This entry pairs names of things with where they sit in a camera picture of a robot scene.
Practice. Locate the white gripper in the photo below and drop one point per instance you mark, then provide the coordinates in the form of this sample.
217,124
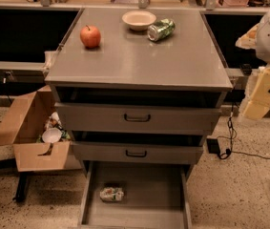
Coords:
259,103

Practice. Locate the white green 7up can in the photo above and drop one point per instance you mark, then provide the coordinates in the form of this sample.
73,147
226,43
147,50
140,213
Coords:
112,194

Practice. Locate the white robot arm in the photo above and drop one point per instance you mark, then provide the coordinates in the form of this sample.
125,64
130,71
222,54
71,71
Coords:
262,52

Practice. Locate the green soda can on counter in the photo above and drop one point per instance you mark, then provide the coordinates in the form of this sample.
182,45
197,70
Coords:
161,29

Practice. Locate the grey drawer cabinet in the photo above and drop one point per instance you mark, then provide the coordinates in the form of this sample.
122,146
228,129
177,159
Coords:
182,70

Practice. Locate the grey open bottom drawer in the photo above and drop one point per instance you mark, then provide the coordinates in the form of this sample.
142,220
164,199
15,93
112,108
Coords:
155,197

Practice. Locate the grey top drawer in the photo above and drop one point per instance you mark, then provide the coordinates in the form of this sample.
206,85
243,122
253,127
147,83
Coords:
137,119

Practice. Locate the grey middle drawer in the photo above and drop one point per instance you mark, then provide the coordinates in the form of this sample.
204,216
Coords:
138,153

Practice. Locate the black power adapter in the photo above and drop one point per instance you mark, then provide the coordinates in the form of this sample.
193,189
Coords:
213,146

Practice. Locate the cream ceramic bowl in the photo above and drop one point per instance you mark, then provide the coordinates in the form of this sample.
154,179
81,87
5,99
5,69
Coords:
138,20

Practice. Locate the red apple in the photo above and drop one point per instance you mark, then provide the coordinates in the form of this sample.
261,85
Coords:
90,36

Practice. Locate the white bowl in box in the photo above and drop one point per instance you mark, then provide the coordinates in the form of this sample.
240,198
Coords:
51,135

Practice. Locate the brown cardboard box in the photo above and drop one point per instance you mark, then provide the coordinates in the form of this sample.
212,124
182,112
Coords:
23,124

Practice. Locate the black table leg base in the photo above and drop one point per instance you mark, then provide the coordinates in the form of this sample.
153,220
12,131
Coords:
22,187

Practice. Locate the black device on rail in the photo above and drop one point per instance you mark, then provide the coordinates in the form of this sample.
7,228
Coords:
246,69

